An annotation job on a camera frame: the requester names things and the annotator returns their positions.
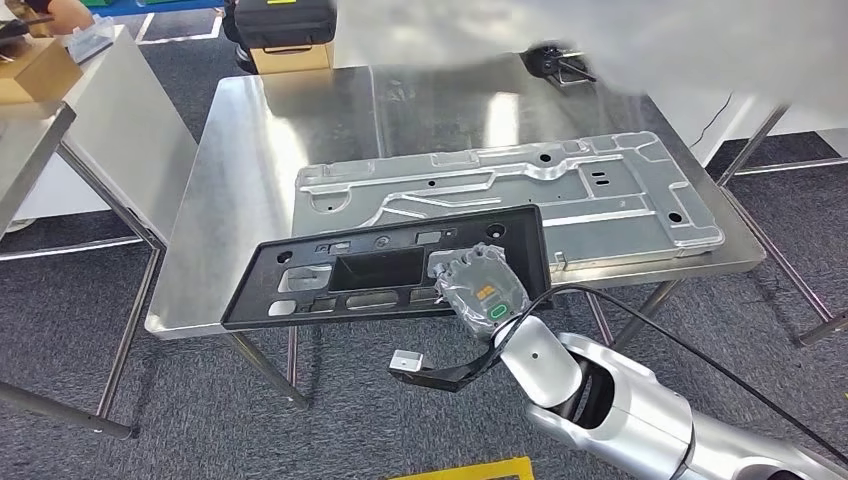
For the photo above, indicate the black plastic plate frame part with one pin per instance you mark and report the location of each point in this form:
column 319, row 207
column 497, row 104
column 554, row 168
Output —
column 265, row 311

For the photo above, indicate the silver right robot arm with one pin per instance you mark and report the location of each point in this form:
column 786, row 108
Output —
column 629, row 411

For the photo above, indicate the stainless steel workbench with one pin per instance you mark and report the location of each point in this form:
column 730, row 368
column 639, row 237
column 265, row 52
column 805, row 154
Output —
column 232, row 199

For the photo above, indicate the stamped grey metal panel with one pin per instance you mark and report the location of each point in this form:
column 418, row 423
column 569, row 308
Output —
column 596, row 199

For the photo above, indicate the black device with antennas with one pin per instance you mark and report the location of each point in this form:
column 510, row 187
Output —
column 543, row 60

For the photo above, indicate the cardboard box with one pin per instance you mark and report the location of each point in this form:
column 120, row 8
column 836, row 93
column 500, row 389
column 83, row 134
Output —
column 291, row 61
column 40, row 73

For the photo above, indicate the black carrying case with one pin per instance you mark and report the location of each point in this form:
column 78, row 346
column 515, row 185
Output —
column 285, row 23

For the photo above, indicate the person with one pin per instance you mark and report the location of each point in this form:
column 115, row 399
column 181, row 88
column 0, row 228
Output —
column 228, row 26
column 66, row 16

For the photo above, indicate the white panel table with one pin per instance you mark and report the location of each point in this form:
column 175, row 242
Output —
column 126, row 132
column 762, row 126

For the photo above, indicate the blue low platform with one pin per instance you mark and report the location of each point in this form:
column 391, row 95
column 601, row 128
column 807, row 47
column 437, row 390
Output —
column 166, row 6

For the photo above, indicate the clear plastic bag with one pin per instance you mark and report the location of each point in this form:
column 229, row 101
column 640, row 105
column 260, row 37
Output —
column 89, row 40

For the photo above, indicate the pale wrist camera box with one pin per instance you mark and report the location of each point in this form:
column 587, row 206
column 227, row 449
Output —
column 406, row 360

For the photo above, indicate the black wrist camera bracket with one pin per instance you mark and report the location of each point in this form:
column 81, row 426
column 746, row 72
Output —
column 444, row 381

